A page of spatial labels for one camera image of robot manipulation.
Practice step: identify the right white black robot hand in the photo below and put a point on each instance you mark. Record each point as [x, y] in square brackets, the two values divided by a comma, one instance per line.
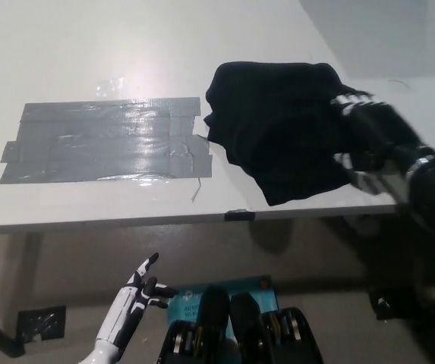
[388, 132]

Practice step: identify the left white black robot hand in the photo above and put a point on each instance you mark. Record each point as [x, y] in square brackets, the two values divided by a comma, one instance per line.
[126, 303]

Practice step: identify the black t-shirt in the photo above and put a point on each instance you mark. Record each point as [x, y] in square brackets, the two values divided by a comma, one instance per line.
[278, 132]

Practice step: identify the left black ribbed robot body block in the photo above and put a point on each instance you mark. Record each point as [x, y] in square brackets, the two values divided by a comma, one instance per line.
[211, 322]

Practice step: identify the thin dark thread strand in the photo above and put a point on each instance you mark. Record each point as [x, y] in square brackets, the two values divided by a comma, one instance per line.
[398, 82]
[196, 189]

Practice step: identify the teal cardboard box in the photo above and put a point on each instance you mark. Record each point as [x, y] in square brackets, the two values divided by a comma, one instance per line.
[186, 303]

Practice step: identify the black tape patch on floor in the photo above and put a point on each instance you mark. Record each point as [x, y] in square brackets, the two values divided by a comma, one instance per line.
[40, 322]

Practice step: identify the grey table leg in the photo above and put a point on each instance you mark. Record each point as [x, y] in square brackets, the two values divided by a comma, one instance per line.
[27, 269]

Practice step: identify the black tape strip on table edge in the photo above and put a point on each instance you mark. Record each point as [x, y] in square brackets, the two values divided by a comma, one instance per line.
[240, 216]

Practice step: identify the clear crumpled tape piece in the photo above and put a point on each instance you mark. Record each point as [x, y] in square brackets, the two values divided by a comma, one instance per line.
[109, 86]

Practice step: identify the large grey duct tape patch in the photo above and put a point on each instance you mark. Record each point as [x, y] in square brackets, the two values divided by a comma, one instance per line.
[88, 144]

